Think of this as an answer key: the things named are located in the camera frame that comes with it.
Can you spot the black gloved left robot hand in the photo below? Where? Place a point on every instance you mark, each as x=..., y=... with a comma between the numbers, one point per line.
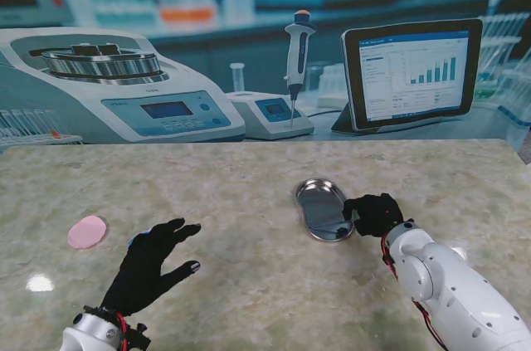
x=143, y=272

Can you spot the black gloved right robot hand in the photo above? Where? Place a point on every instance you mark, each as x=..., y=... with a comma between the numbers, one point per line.
x=377, y=214

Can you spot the pink culture dish lid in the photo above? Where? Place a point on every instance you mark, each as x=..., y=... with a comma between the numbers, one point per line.
x=87, y=232

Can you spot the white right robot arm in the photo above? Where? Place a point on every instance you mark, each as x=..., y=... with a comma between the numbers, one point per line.
x=448, y=284

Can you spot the kidney-shaped steel tray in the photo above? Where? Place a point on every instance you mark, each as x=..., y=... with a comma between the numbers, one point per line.
x=319, y=210

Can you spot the printed laboratory backdrop banner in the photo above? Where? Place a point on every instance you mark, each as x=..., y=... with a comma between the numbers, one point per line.
x=265, y=35

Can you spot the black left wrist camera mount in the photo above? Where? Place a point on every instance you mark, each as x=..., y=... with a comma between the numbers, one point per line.
x=139, y=336

